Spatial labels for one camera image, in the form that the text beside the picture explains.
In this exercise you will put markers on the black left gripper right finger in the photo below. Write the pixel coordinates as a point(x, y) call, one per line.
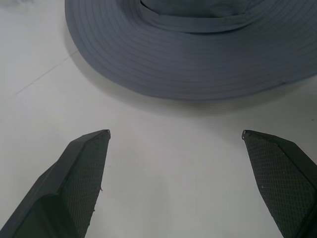
point(282, 178)

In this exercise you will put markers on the grey wide-brim bucket hat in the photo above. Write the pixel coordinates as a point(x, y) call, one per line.
point(188, 52)

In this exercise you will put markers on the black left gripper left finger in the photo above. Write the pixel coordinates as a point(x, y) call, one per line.
point(67, 183)

